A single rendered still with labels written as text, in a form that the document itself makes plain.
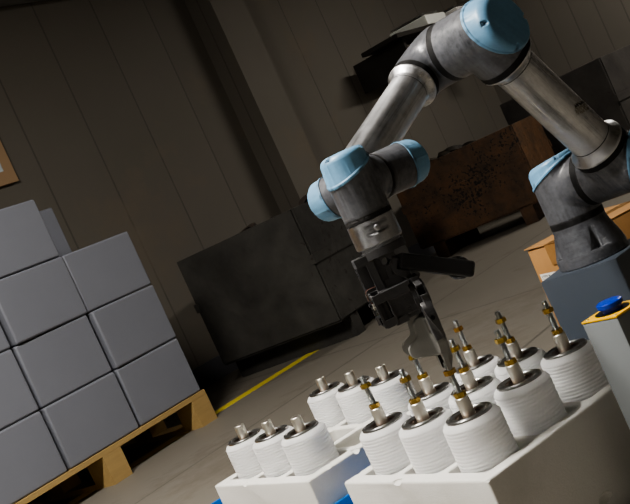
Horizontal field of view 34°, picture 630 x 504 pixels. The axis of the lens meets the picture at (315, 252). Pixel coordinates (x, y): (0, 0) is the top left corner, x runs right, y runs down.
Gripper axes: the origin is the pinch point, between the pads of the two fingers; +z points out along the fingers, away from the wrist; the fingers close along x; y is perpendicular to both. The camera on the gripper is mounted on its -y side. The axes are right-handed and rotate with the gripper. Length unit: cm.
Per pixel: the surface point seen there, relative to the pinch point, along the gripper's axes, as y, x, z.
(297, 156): -41, -489, -65
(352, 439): 16, -58, 18
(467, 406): 0.5, 1.0, 7.7
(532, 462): -4.1, 6.2, 18.1
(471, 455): 3.4, 3.7, 13.9
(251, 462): 38, -62, 14
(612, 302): -24.4, 7.8, 1.5
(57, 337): 97, -246, -26
